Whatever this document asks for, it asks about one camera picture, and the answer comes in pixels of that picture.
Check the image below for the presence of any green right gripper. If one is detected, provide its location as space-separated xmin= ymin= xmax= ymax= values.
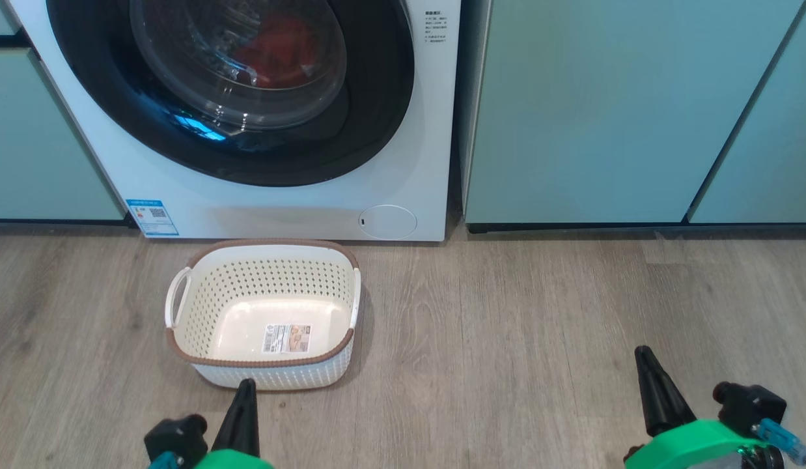
xmin=624 ymin=345 xmax=785 ymax=469

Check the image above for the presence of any white front-load washing machine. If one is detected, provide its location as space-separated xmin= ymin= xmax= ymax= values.
xmin=9 ymin=0 xmax=464 ymax=243

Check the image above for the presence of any blue energy label sticker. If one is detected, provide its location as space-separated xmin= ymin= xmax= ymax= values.
xmin=125 ymin=199 xmax=181 ymax=238

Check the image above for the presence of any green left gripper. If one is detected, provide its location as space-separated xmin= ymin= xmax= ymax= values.
xmin=193 ymin=379 xmax=275 ymax=469

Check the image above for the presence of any pale teal cabinet door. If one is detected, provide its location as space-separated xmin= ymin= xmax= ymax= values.
xmin=0 ymin=0 xmax=127 ymax=223
xmin=688 ymin=0 xmax=806 ymax=225

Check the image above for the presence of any cream perforated laundry basket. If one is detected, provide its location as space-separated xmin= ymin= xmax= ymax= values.
xmin=164 ymin=238 xmax=363 ymax=391

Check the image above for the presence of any light teal cabinet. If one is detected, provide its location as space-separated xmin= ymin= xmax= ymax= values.
xmin=462 ymin=0 xmax=806 ymax=229

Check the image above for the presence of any right arm cable blue plug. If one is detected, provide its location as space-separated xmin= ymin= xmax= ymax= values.
xmin=753 ymin=418 xmax=806 ymax=467

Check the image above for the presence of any red and white garment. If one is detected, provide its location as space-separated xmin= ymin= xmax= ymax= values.
xmin=230 ymin=14 xmax=326 ymax=90

